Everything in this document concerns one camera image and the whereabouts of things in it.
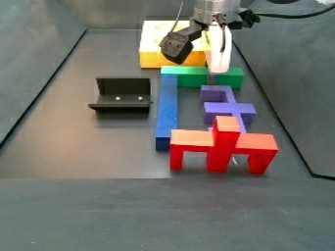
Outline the silver white gripper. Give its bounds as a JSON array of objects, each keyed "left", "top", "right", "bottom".
[{"left": 194, "top": 0, "right": 241, "bottom": 74}]

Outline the green long block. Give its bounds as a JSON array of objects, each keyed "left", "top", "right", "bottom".
[{"left": 162, "top": 66, "right": 245, "bottom": 88}]

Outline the yellow slotted board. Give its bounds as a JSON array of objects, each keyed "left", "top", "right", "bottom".
[{"left": 139, "top": 21, "right": 206, "bottom": 69}]

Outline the purple cross block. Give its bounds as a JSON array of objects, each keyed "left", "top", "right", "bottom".
[{"left": 201, "top": 85, "right": 257, "bottom": 132}]

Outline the blue long block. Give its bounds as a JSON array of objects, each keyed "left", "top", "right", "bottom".
[{"left": 155, "top": 75, "right": 178, "bottom": 151}]

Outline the red cross block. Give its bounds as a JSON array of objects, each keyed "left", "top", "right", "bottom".
[{"left": 170, "top": 116, "right": 279, "bottom": 175}]

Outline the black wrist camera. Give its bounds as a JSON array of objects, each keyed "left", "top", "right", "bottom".
[{"left": 159, "top": 23, "right": 203, "bottom": 65}]

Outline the black cable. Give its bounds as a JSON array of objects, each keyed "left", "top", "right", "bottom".
[{"left": 250, "top": 2, "right": 335, "bottom": 20}]

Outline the black angle bracket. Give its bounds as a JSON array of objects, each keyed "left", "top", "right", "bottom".
[{"left": 89, "top": 77, "right": 153, "bottom": 113}]

